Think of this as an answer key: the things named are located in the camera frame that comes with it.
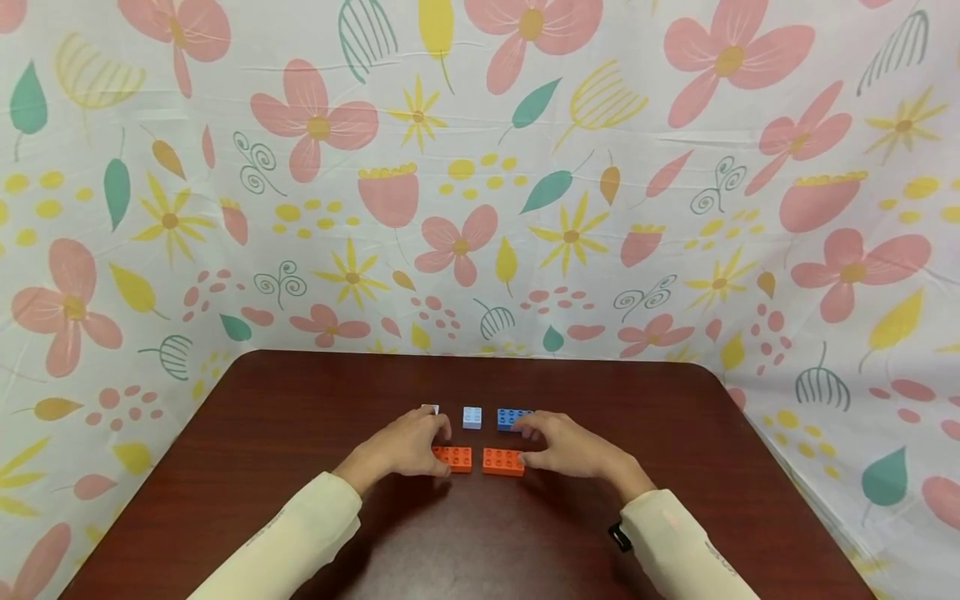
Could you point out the orange long toy brick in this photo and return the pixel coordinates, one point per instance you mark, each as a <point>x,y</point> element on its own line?
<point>457,459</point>
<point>501,462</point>

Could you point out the person's left forearm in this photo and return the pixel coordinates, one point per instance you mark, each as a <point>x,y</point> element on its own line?
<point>292,542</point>

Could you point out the blue long toy brick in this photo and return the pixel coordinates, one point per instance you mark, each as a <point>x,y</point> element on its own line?
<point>507,418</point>

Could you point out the person's left hand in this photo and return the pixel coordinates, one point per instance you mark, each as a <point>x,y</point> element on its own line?
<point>394,450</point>

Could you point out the person's right forearm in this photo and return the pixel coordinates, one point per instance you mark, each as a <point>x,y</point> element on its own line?
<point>682,550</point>

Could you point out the person's right fingers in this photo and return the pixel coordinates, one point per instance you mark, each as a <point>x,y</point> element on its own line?
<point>536,425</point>

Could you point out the black wrist band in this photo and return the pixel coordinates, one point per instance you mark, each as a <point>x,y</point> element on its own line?
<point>619,537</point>

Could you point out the person's left fingers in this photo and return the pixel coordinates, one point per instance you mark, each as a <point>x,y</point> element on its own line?
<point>435,425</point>

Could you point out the person's right hand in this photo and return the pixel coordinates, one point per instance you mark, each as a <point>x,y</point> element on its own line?
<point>577,450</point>

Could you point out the pale blue square toy brick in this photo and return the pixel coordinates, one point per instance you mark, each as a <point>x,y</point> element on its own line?
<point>472,418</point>

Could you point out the person's right thumb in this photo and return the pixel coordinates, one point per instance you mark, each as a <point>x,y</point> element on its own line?
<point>536,457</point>

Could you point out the person's left thumb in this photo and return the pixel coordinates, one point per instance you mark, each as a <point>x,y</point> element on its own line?
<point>435,467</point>

